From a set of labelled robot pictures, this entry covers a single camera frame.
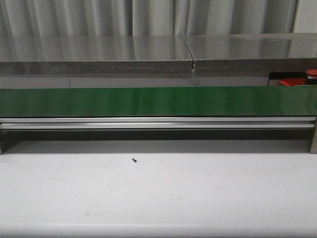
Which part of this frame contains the green conveyor belt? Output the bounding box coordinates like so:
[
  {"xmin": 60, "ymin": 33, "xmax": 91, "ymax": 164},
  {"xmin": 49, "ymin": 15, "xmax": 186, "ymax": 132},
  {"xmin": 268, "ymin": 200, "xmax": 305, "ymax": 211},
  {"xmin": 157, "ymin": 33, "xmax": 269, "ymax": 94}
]
[{"xmin": 0, "ymin": 86, "xmax": 317, "ymax": 118}]

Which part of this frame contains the red plastic tray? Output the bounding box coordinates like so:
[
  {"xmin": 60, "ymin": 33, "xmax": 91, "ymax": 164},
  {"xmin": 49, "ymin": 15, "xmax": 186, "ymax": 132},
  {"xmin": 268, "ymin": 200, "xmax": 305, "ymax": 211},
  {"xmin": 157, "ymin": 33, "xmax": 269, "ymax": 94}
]
[{"xmin": 279, "ymin": 78, "xmax": 317, "ymax": 86}]

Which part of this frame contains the grey stone slab left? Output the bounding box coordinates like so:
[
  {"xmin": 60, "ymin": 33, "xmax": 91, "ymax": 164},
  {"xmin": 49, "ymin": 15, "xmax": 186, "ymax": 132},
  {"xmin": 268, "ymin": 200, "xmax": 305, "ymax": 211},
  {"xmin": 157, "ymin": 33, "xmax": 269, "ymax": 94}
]
[{"xmin": 0, "ymin": 36, "xmax": 193, "ymax": 75}]

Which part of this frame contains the grey stone slab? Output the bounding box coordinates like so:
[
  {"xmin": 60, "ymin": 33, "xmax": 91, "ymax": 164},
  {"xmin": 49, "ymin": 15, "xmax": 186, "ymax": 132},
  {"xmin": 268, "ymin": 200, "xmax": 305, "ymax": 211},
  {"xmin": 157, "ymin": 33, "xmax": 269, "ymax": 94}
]
[
  {"xmin": 0, "ymin": 36, "xmax": 193, "ymax": 75},
  {"xmin": 186, "ymin": 33, "xmax": 317, "ymax": 73}
]

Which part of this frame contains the grey stone slab right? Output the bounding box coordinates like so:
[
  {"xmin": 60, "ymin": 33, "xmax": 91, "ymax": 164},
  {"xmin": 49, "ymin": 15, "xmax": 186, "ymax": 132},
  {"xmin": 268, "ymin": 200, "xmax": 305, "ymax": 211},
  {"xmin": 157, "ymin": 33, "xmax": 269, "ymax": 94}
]
[{"xmin": 186, "ymin": 33, "xmax": 317, "ymax": 73}]

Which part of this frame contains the right metal conveyor leg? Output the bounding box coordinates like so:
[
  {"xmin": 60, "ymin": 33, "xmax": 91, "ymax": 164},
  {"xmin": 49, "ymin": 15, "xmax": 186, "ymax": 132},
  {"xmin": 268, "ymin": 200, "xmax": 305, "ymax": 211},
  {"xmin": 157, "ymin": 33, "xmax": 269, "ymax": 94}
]
[{"xmin": 310, "ymin": 128, "xmax": 317, "ymax": 154}]

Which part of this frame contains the metal conveyor leg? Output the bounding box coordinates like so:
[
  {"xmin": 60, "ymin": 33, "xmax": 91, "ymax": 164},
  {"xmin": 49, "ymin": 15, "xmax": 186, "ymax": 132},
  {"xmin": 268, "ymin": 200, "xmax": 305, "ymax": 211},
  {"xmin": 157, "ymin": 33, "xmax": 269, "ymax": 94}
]
[
  {"xmin": 310, "ymin": 128, "xmax": 317, "ymax": 154},
  {"xmin": 0, "ymin": 131, "xmax": 8, "ymax": 154}
]

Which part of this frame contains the left metal conveyor leg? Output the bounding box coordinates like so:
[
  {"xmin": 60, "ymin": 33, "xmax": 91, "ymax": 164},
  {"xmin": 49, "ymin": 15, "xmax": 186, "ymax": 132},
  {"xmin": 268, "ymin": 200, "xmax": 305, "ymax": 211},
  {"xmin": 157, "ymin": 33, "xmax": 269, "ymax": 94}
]
[{"xmin": 0, "ymin": 131, "xmax": 8, "ymax": 154}]

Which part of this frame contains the grey pleated curtain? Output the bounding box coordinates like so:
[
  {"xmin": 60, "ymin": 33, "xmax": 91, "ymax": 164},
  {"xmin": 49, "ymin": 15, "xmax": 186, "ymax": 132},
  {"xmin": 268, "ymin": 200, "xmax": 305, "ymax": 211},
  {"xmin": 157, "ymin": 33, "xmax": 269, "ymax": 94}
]
[{"xmin": 0, "ymin": 0, "xmax": 317, "ymax": 36}]

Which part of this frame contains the aluminium conveyor frame rail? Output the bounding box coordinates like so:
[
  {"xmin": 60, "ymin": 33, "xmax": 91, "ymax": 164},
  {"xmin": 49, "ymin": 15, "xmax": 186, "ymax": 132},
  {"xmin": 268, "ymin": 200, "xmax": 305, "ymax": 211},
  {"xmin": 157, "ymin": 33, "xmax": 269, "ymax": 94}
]
[{"xmin": 0, "ymin": 116, "xmax": 317, "ymax": 130}]

